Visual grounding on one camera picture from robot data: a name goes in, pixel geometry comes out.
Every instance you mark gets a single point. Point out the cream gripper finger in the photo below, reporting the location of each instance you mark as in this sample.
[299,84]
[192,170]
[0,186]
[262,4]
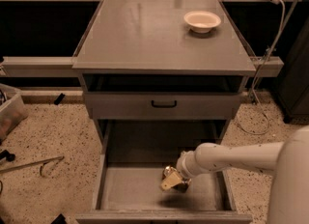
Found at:
[170,179]

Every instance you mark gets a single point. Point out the crushed orange can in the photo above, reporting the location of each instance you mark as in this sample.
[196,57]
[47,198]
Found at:
[180,187]

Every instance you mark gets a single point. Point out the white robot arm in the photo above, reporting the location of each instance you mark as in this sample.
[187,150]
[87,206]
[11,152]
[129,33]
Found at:
[287,162]

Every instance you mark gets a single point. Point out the open grey middle drawer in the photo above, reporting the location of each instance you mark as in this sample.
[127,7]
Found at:
[133,156]

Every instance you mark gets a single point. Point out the grey drawer cabinet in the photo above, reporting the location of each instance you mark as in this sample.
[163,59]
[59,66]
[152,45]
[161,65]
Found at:
[145,46]

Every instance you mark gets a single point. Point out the metal rod on floor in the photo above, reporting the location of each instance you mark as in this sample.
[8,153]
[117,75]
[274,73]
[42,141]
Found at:
[35,163]

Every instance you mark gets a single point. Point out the small black block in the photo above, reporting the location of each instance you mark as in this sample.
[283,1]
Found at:
[58,100]

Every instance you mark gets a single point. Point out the white bowl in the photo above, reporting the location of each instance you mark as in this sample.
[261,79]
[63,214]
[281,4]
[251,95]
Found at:
[202,22]

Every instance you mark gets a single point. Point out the black object on floor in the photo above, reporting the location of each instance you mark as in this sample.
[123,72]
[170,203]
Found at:
[7,155]

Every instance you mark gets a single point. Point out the clear plastic bin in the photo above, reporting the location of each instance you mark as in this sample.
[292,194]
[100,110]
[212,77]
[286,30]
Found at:
[12,110]

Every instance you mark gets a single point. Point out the black drawer handle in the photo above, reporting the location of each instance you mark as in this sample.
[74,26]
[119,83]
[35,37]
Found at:
[163,104]

